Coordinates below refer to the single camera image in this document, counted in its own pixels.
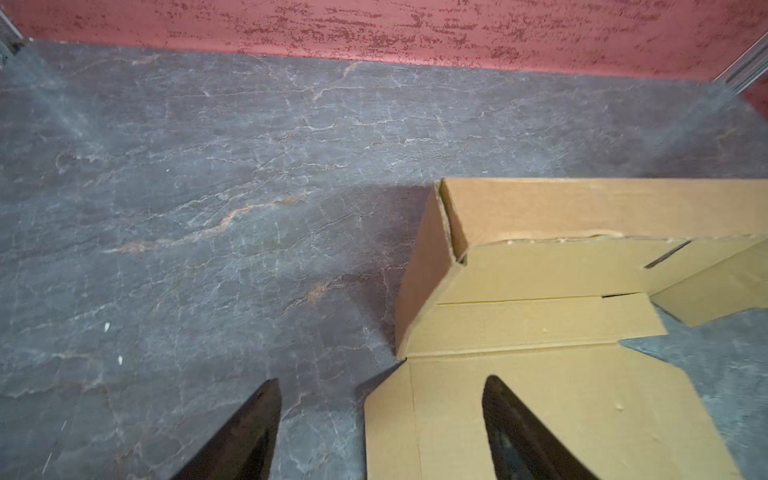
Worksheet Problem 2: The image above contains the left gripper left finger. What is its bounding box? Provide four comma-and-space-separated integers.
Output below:
174, 379, 282, 480

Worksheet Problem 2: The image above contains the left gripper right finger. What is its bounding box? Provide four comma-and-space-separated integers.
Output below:
481, 375, 595, 479

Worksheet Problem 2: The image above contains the brown cardboard box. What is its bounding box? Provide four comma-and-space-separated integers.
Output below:
364, 178, 767, 479

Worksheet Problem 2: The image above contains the right aluminium corner post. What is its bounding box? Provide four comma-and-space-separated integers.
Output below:
713, 32, 768, 95

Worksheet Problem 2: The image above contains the aluminium corner post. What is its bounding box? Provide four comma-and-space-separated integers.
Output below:
713, 32, 768, 95
0, 10, 25, 69

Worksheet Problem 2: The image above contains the left aluminium corner post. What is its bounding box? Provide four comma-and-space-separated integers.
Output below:
0, 10, 25, 69

